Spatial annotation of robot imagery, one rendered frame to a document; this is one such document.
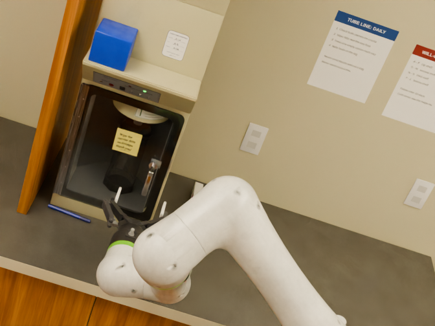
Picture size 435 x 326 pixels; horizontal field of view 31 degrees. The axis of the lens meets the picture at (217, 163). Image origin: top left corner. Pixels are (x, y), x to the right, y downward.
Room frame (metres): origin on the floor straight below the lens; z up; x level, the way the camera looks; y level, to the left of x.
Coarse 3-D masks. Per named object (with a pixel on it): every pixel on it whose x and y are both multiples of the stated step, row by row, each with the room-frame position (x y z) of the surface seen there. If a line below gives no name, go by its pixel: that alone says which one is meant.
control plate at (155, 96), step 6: (96, 72) 1.90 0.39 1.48; (96, 78) 1.93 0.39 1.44; (102, 78) 1.92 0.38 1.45; (108, 78) 1.91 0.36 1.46; (114, 78) 1.90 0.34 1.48; (102, 84) 1.96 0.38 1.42; (108, 84) 1.95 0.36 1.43; (114, 84) 1.94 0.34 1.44; (120, 84) 1.93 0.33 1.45; (126, 84) 1.92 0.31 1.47; (132, 84) 1.91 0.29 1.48; (120, 90) 1.96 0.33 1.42; (126, 90) 1.95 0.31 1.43; (132, 90) 1.94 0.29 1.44; (138, 90) 1.93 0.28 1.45; (144, 90) 1.92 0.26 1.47; (144, 96) 1.96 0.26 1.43; (150, 96) 1.95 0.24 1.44; (156, 96) 1.94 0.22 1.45
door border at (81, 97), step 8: (88, 88) 1.98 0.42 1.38; (80, 96) 1.97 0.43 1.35; (80, 104) 1.97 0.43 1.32; (80, 112) 1.98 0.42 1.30; (80, 120) 1.98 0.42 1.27; (72, 128) 1.97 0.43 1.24; (72, 136) 1.98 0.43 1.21; (72, 144) 1.98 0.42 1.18; (64, 152) 1.97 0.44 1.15; (64, 160) 1.97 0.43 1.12; (64, 168) 1.98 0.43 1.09; (64, 176) 1.98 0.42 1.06; (56, 184) 1.97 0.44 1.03; (56, 192) 1.97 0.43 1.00
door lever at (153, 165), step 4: (152, 164) 2.00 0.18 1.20; (156, 164) 2.00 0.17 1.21; (152, 168) 1.98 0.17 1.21; (156, 168) 2.00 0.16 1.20; (148, 172) 1.95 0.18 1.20; (152, 172) 1.95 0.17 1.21; (148, 176) 1.95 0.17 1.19; (152, 176) 1.95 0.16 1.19; (148, 180) 1.95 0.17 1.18; (144, 184) 1.95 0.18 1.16; (148, 184) 1.95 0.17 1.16; (144, 188) 1.95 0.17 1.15; (144, 192) 1.95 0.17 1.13
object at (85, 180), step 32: (96, 96) 1.98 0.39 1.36; (96, 128) 1.98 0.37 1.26; (128, 128) 1.99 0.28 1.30; (160, 128) 2.00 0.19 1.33; (96, 160) 1.98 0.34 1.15; (128, 160) 1.99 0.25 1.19; (160, 160) 2.00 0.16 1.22; (64, 192) 1.98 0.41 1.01; (96, 192) 1.99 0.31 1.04; (128, 192) 2.00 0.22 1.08
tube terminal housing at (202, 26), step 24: (120, 0) 1.99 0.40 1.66; (144, 0) 2.00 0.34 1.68; (168, 0) 2.00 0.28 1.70; (144, 24) 2.00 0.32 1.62; (168, 24) 2.00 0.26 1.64; (192, 24) 2.01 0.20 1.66; (216, 24) 2.02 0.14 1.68; (144, 48) 2.00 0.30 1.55; (192, 48) 2.01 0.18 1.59; (192, 72) 2.02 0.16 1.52; (96, 216) 2.00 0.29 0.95
